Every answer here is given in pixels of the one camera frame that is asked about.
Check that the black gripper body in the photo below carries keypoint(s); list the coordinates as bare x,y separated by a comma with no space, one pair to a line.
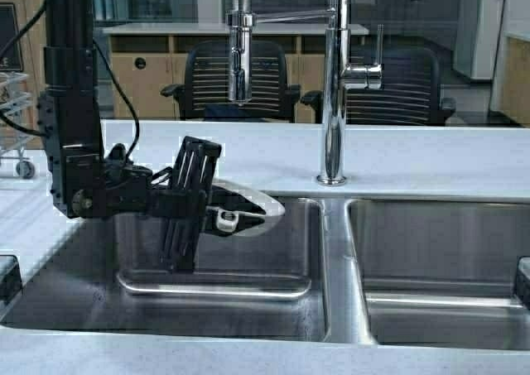
177,197

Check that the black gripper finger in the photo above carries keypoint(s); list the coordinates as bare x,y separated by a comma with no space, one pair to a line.
232,201
224,223

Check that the white frying pan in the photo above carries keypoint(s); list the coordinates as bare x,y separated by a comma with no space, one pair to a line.
273,208

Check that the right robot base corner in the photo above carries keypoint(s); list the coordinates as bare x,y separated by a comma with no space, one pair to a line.
521,282

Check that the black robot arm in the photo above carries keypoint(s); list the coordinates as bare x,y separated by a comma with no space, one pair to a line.
91,184

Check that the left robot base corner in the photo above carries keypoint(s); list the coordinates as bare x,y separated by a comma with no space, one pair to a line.
11,279

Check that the left black office chair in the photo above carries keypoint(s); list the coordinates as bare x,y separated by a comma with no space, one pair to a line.
224,81

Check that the black office chair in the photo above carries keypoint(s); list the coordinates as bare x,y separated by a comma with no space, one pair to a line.
224,81
410,94

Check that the wooden shelf cabinet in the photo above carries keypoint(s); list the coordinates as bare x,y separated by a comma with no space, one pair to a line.
172,71

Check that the chrome pull-down sprayer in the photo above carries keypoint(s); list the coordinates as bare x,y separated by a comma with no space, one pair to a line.
240,21

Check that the stainless double sink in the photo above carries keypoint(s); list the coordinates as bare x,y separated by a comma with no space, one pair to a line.
335,270

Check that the chrome kitchen faucet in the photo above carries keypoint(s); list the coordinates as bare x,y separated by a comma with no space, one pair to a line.
340,76

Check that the right black office chair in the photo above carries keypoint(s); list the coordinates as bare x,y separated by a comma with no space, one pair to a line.
410,94

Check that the cardboard box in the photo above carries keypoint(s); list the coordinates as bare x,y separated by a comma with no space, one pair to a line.
27,56

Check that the wire dish rack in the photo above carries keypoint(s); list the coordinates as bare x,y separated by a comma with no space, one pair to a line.
16,104

